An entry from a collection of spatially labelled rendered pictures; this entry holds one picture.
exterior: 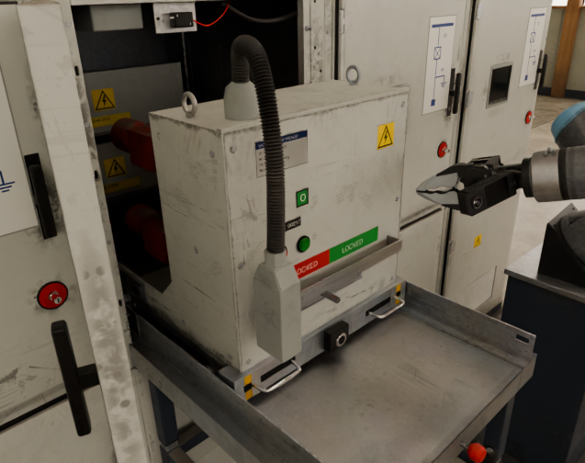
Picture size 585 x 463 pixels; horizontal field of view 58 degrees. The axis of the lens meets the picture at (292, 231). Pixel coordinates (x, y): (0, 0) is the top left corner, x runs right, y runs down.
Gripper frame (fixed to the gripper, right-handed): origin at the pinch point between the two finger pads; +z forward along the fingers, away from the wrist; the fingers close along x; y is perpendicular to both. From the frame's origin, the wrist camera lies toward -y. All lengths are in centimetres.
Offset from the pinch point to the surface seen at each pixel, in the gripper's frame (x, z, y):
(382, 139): 10.4, 8.3, 5.5
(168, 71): 39, 95, 39
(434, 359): -37.8, 3.6, -2.2
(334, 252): -8.6, 17.5, -8.8
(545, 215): -124, 34, 311
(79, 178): 25, 0, -69
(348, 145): 12.2, 10.8, -4.8
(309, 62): 29, 34, 28
